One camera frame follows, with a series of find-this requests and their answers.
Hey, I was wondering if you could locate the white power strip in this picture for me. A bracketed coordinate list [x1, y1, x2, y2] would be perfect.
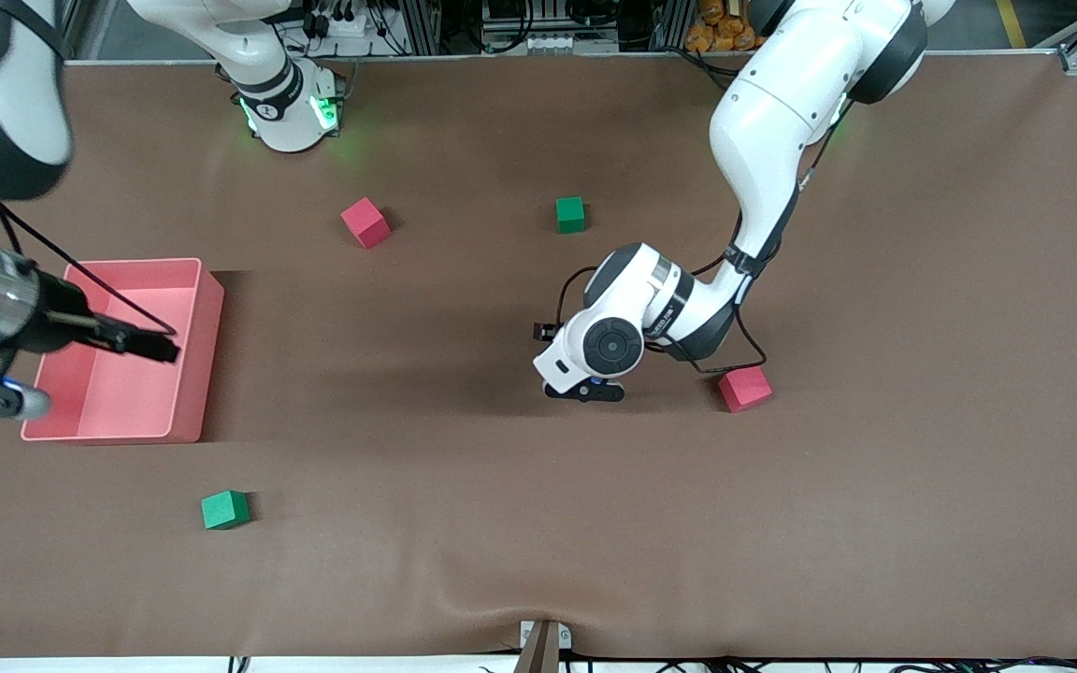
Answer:
[309, 0, 381, 38]

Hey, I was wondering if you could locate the grey camera bracket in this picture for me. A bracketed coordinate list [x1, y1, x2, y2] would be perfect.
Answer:
[518, 619, 574, 673]

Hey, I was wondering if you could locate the pink plastic tray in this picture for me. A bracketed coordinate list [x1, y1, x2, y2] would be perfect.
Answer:
[19, 258, 226, 445]

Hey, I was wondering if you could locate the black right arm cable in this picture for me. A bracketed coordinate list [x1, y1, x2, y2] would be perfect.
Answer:
[0, 201, 177, 337]

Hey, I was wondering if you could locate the orange snack bag pile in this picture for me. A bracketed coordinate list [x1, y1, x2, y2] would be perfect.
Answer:
[685, 0, 768, 53]

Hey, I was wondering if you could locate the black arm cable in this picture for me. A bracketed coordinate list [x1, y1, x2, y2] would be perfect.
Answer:
[555, 140, 829, 377]
[0, 201, 177, 337]

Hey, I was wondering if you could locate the pink foam cube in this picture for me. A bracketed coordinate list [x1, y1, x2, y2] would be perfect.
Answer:
[717, 365, 774, 414]
[340, 196, 393, 251]

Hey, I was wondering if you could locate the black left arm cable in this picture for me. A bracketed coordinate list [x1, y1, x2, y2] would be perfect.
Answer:
[555, 140, 829, 377]

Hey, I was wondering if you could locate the white terminal block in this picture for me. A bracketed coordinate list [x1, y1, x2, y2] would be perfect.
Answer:
[480, 35, 619, 55]

